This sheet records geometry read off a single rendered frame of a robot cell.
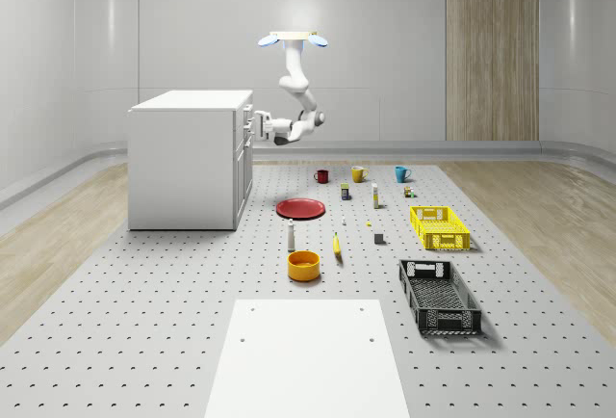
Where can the white board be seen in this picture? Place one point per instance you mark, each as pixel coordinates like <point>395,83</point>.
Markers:
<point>308,360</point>

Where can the dark grey basket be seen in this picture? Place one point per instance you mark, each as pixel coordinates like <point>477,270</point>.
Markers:
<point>445,319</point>

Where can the red plate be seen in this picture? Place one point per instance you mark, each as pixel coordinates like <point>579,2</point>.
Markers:
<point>301,209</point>

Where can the banana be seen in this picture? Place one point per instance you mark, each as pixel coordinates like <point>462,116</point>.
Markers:
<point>337,247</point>

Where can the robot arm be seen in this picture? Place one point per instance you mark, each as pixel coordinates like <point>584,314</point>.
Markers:
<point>293,69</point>

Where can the yellow bowl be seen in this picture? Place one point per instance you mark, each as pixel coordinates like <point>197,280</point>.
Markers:
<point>303,269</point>

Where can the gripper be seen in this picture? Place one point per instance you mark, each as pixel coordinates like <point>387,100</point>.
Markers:
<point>267,125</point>

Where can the flat-sided can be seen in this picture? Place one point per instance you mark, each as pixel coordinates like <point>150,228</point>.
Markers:
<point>345,192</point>

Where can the white and yellow box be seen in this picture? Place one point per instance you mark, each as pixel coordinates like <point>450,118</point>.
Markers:
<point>375,196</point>

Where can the white cabinet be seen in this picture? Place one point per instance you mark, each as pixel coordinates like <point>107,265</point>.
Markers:
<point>183,163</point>

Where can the red mug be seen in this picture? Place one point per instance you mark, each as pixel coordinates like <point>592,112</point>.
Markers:
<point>323,176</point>

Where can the puzzle cube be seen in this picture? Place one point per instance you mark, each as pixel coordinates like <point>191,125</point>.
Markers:
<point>409,191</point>

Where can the grey cube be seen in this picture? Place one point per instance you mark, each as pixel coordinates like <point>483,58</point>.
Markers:
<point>379,238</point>

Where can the white spray bottle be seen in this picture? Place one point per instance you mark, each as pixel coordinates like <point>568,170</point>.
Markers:
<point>291,240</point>

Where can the yellow basket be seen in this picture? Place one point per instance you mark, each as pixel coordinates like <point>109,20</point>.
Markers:
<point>440,240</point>

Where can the yellow mug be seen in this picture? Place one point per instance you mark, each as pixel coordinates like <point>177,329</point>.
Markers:
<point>357,175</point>

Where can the blue mug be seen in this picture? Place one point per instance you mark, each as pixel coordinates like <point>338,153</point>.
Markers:
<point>401,174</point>

